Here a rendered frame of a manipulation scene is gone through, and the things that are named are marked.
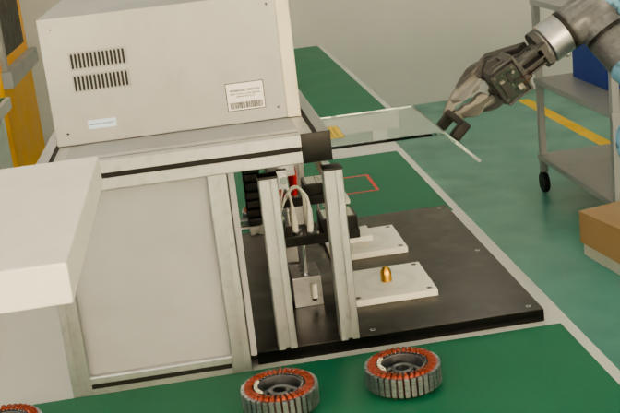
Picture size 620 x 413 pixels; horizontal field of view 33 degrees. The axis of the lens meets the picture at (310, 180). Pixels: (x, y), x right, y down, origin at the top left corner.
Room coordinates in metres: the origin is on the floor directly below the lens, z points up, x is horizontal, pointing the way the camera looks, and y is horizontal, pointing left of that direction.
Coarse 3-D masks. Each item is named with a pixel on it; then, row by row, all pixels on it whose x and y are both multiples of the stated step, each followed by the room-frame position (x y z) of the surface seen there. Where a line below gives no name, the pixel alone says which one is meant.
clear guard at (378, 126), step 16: (368, 112) 1.89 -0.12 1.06; (384, 112) 1.88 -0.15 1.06; (400, 112) 1.86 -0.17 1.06; (416, 112) 1.85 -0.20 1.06; (352, 128) 1.78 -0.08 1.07; (368, 128) 1.76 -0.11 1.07; (384, 128) 1.75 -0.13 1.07; (400, 128) 1.74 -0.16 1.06; (416, 128) 1.72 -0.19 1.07; (432, 128) 1.71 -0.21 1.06; (336, 144) 1.67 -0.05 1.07; (352, 144) 1.66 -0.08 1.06; (368, 144) 1.67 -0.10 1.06; (480, 160) 1.68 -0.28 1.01
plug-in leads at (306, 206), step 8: (288, 192) 1.74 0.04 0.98; (304, 192) 1.77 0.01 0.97; (280, 200) 1.74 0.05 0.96; (304, 200) 1.78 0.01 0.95; (304, 208) 1.78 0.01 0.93; (304, 216) 1.78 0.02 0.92; (312, 216) 1.76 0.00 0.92; (296, 224) 1.75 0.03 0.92; (304, 224) 1.79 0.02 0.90; (312, 224) 1.74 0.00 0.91; (296, 232) 1.74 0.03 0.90; (312, 232) 1.74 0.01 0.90
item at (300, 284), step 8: (312, 264) 1.79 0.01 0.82; (296, 272) 1.76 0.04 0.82; (312, 272) 1.75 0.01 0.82; (296, 280) 1.73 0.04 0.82; (304, 280) 1.73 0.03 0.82; (312, 280) 1.73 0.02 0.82; (320, 280) 1.73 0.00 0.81; (296, 288) 1.73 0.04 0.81; (304, 288) 1.73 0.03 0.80; (320, 288) 1.73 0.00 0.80; (296, 296) 1.73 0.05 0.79; (304, 296) 1.73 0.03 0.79; (320, 296) 1.73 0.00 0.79; (296, 304) 1.73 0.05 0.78; (304, 304) 1.73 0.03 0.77; (312, 304) 1.73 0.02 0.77
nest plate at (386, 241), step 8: (376, 232) 2.06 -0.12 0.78; (384, 232) 2.05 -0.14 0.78; (392, 232) 2.05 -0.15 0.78; (376, 240) 2.01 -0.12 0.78; (384, 240) 2.01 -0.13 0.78; (392, 240) 2.00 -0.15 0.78; (400, 240) 2.00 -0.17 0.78; (328, 248) 2.00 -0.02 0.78; (352, 248) 1.98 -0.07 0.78; (360, 248) 1.97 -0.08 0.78; (368, 248) 1.97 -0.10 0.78; (376, 248) 1.96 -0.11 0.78; (384, 248) 1.96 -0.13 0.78; (392, 248) 1.95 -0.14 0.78; (400, 248) 1.95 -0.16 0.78; (352, 256) 1.94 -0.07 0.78; (360, 256) 1.95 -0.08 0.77; (368, 256) 1.95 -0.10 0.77
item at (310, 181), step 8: (312, 176) 2.04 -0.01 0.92; (320, 176) 2.03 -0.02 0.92; (304, 184) 1.98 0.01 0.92; (312, 184) 1.98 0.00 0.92; (320, 184) 1.98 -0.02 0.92; (312, 192) 1.98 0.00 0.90; (320, 192) 1.98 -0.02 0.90; (288, 200) 1.97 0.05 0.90; (296, 200) 1.97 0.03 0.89; (312, 200) 1.98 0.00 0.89; (320, 200) 1.98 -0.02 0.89; (288, 208) 1.98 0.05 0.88; (288, 216) 1.98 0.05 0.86; (288, 224) 1.98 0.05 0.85
